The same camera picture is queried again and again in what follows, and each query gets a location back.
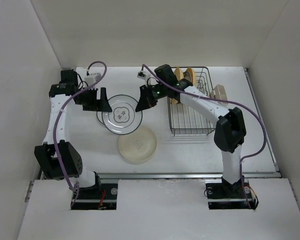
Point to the cream plate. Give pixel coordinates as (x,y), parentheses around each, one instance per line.
(139,146)

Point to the aluminium front rail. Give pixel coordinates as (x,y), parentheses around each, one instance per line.
(146,176)

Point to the tan wooden plate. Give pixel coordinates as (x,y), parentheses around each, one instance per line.
(179,75)

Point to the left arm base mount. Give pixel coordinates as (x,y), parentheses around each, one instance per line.
(101,198)

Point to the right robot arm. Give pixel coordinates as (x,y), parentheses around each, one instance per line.
(229,124)

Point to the black wire dish rack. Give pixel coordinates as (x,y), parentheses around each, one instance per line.
(182,119)

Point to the tan rimmed patterned plate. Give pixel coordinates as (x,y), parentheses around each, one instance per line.
(190,75)

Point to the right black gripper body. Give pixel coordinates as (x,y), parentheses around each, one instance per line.
(157,92)

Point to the white cutlery holder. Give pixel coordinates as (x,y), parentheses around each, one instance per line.
(219,93)

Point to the white plate with black rings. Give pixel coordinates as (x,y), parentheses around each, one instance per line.
(99,116)

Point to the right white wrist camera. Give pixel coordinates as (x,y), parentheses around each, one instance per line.
(144,75)

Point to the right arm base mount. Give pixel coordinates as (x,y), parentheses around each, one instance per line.
(241,199)

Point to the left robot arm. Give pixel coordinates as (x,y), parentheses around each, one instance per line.
(57,157)

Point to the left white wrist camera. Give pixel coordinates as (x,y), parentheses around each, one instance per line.
(92,78)

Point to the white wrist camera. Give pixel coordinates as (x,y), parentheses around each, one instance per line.
(144,75)
(92,78)

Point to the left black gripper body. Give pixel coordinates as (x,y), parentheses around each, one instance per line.
(88,99)

